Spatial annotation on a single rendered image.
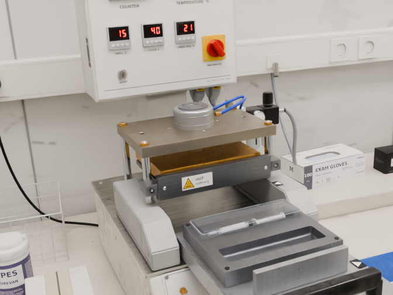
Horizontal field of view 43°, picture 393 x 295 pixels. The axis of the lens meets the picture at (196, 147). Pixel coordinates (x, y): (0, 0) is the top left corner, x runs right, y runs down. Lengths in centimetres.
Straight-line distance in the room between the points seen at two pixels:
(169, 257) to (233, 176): 20
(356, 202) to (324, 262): 72
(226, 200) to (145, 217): 26
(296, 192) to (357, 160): 63
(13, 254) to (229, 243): 48
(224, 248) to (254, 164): 24
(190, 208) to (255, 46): 61
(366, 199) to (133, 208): 76
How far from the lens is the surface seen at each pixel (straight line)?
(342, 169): 153
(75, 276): 104
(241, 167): 94
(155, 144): 88
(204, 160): 94
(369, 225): 140
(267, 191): 100
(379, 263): 123
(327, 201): 141
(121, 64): 105
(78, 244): 135
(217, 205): 106
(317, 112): 167
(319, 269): 74
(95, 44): 104
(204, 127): 96
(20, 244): 109
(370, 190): 150
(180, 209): 105
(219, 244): 78
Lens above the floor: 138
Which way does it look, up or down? 18 degrees down
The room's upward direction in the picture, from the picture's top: 3 degrees counter-clockwise
